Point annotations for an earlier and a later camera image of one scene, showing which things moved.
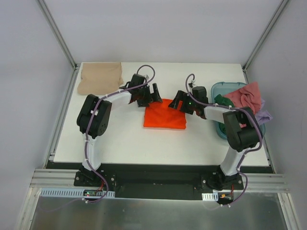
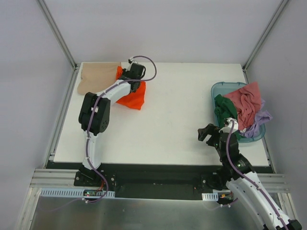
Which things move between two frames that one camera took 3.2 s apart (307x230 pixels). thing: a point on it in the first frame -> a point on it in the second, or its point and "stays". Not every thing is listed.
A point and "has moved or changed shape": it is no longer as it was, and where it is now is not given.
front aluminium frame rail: x=66 y=178 stays
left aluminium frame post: x=41 y=4 stays
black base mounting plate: x=162 y=180 stays
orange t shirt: x=159 y=115 has moved or changed shape
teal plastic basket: x=224 y=88 stays
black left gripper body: x=147 y=95 -> x=135 y=85
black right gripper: x=185 y=104 -> x=213 y=135
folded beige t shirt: x=99 y=78 stays
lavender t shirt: x=263 y=116 stays
